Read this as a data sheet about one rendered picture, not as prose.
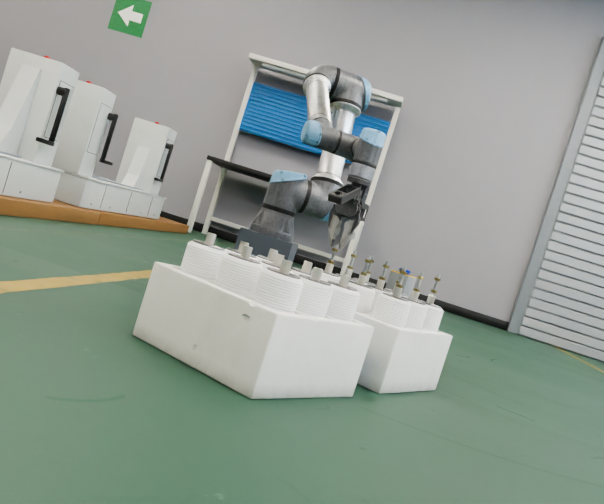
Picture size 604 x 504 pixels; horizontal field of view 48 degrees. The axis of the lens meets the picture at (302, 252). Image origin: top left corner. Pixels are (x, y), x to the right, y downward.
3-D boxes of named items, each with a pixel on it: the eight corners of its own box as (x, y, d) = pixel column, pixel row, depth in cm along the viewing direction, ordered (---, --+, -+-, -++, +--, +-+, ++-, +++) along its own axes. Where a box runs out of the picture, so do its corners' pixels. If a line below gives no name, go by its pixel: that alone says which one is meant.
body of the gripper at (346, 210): (364, 224, 207) (376, 186, 206) (353, 220, 199) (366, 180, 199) (342, 217, 210) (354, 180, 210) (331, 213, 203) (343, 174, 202)
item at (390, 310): (394, 363, 194) (413, 302, 193) (389, 366, 185) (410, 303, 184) (362, 351, 197) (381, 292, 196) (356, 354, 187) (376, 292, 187)
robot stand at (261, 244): (213, 314, 224) (240, 226, 223) (225, 309, 242) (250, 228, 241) (264, 331, 222) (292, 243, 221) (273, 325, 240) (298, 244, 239)
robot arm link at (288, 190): (259, 202, 235) (271, 164, 235) (295, 213, 239) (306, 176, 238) (266, 203, 224) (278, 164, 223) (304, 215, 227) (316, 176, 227)
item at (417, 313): (413, 364, 203) (431, 306, 202) (405, 366, 194) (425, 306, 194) (383, 353, 207) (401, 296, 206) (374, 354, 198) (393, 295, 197)
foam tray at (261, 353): (131, 334, 159) (154, 260, 158) (240, 343, 190) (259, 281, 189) (250, 399, 135) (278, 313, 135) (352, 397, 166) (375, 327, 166)
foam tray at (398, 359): (267, 343, 202) (285, 285, 201) (334, 347, 234) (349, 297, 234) (379, 394, 180) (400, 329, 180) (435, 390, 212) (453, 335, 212)
